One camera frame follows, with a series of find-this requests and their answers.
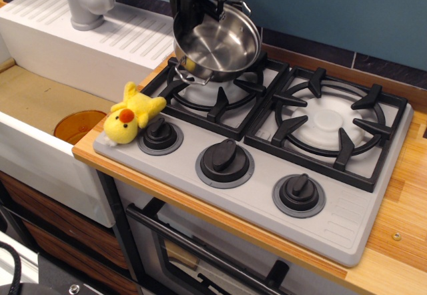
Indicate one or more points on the black middle stove knob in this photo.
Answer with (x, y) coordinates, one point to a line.
(225, 165)

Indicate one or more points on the black stove knob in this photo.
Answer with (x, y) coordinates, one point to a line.
(299, 196)
(225, 165)
(160, 138)

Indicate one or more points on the black left burner grate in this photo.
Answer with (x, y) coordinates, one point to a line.
(228, 108)

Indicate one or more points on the black right stove knob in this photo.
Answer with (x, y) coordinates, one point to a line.
(299, 196)

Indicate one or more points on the black burner grate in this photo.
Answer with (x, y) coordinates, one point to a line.
(345, 131)
(228, 108)

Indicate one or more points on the stainless steel pan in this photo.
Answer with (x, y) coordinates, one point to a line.
(215, 50)

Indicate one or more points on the wooden drawer cabinet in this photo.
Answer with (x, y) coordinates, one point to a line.
(88, 248)

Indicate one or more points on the yellow stuffed duck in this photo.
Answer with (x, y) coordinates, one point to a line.
(130, 115)

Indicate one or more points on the oven door with black handle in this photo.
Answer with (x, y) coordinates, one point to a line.
(191, 256)

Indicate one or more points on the black right burner grate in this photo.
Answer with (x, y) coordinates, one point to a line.
(345, 131)

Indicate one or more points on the black left stove knob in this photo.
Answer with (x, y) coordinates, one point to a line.
(160, 138)

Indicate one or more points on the grey toy stove top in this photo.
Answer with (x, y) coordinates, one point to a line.
(339, 232)

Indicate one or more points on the grey toy faucet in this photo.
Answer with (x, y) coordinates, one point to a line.
(88, 14)

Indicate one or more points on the white toy sink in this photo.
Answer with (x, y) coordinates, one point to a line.
(50, 70)

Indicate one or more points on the orange plastic plate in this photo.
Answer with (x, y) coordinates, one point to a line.
(75, 126)

